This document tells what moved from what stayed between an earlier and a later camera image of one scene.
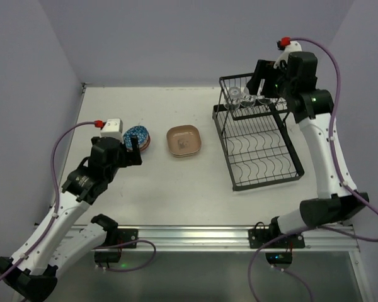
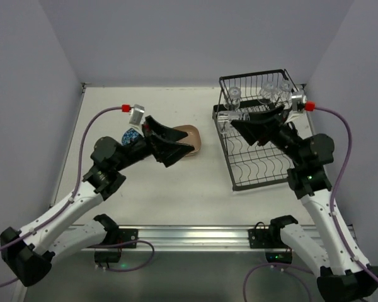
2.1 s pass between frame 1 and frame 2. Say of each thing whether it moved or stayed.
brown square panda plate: stayed
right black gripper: moved
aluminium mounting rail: stayed
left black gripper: moved
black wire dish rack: stayed
